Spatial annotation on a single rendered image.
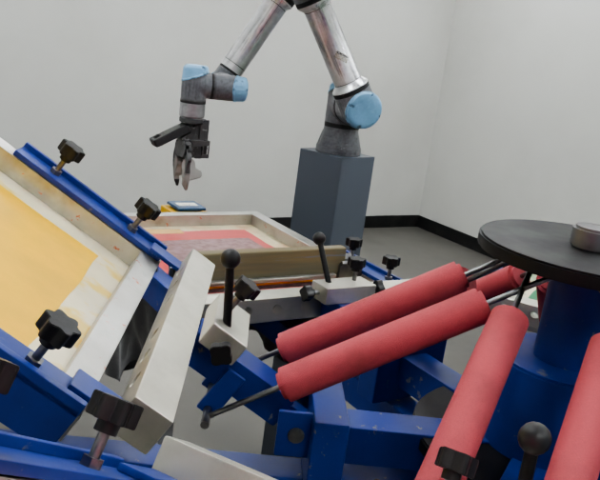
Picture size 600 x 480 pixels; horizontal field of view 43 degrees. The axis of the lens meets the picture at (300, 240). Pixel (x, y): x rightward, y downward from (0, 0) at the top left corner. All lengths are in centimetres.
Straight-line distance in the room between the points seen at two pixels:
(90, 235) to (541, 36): 525
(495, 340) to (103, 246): 70
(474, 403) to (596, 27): 520
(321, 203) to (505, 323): 157
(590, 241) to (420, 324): 26
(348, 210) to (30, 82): 322
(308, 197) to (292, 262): 72
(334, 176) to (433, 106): 458
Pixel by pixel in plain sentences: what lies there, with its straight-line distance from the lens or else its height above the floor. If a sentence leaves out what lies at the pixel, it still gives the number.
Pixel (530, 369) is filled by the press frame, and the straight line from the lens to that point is 111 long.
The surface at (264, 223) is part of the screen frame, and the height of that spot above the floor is 98.
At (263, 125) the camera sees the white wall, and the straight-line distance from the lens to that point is 598.
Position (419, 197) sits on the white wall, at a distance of 709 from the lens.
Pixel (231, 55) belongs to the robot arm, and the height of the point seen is 147.
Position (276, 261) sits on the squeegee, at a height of 103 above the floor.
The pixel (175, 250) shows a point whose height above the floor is 96.
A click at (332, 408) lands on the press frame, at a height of 105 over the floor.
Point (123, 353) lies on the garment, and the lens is 218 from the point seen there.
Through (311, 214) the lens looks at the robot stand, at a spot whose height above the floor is 99.
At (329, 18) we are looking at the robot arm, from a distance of 230.
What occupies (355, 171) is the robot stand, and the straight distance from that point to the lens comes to 249.
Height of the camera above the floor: 155
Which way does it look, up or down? 15 degrees down
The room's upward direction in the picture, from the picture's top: 8 degrees clockwise
